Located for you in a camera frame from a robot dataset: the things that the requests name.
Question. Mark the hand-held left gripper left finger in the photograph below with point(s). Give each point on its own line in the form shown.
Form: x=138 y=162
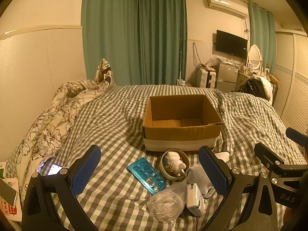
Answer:
x=84 y=170

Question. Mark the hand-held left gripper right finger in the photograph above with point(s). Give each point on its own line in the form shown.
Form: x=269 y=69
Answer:
x=214 y=170

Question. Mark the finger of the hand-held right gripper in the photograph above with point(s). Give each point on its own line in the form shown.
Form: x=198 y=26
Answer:
x=267 y=154
x=296 y=134

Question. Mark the grey cloth pouch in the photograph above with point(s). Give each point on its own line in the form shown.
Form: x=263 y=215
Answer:
x=196 y=175

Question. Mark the small white packet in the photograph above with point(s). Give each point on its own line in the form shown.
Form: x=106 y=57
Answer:
x=194 y=201

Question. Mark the white toy figurine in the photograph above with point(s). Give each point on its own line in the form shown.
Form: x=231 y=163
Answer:
x=174 y=162

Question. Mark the ceramic bowl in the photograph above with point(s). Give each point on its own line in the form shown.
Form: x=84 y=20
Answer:
x=166 y=174

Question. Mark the cardboard box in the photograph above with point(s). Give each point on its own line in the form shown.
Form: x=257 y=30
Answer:
x=182 y=132

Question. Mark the teal blister pack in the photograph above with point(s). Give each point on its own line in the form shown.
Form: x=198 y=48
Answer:
x=144 y=173

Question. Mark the white cloth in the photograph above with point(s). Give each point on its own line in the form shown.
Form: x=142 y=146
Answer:
x=222 y=156

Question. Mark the lit smartphone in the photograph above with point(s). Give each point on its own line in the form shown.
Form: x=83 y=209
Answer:
x=54 y=169

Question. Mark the grey checked bed sheet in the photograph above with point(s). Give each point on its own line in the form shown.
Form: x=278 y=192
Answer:
x=115 y=130

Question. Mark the white louvred wardrobe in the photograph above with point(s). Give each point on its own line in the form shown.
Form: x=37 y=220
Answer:
x=293 y=77

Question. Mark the white jacket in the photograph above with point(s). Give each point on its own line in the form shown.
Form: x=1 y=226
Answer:
x=266 y=84

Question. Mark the floral quilt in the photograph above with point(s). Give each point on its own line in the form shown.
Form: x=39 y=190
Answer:
x=57 y=115

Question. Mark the black jacket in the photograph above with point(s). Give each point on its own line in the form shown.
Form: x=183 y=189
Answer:
x=253 y=86

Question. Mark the dark smartphone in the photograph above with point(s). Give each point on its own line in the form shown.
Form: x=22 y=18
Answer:
x=7 y=192

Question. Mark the red and white booklet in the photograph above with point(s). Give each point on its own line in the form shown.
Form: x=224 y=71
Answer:
x=12 y=211

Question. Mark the small silver fridge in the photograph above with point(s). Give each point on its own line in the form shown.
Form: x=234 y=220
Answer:
x=226 y=78

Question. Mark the white oval mirror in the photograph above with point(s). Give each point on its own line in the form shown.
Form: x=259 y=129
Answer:
x=254 y=55

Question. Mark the white suitcase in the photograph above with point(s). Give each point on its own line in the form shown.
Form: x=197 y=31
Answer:
x=204 y=78

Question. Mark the narrow green curtain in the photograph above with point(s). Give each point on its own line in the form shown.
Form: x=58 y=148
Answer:
x=261 y=36

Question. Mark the plastic bag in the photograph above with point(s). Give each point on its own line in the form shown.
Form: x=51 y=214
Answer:
x=215 y=60

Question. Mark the white pole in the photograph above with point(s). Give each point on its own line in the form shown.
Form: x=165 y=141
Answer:
x=181 y=60

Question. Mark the wide green curtain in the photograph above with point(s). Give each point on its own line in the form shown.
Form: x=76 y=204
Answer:
x=108 y=28
x=161 y=36

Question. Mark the white air conditioner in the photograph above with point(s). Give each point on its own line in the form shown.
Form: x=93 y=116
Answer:
x=227 y=6

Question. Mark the black wall television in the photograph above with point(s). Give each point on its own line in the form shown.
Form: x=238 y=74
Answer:
x=231 y=43

